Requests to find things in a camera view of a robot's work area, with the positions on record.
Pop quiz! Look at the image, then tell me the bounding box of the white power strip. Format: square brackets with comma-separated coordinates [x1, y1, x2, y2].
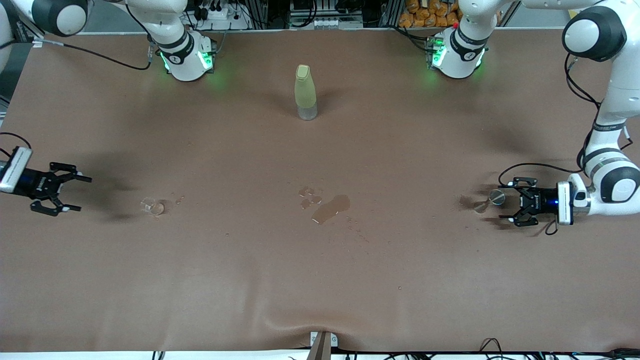
[192, 4, 251, 32]

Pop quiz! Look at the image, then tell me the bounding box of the steel shaker cup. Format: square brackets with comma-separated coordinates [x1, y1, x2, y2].
[474, 188, 506, 214]

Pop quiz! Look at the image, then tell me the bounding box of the orange snack bags pile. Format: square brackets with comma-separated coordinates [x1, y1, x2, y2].
[398, 0, 462, 28]

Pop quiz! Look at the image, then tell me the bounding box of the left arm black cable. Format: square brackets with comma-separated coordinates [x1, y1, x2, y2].
[497, 52, 635, 237]

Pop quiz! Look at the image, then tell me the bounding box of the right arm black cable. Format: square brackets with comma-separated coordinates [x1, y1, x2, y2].
[0, 39, 154, 151]

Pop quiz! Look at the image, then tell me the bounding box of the table edge bracket with post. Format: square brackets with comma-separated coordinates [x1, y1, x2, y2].
[309, 330, 339, 360]

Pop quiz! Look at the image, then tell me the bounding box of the clear glass measuring cup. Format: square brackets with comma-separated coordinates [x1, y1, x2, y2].
[140, 196, 167, 217]

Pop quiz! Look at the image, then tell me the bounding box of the yellow-green frosted bottle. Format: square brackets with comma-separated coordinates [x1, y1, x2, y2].
[294, 64, 319, 121]

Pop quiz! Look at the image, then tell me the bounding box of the brown table cover mat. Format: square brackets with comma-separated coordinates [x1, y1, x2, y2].
[0, 27, 640, 353]

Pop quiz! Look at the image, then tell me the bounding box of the spilled brown liquid puddle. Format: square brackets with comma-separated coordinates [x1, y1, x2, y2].
[311, 194, 352, 225]

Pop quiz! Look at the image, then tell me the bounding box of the black cable bundle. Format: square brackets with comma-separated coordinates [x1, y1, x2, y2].
[477, 337, 640, 360]

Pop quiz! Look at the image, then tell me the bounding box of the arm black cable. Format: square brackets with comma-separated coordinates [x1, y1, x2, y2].
[0, 39, 154, 151]
[497, 52, 635, 237]

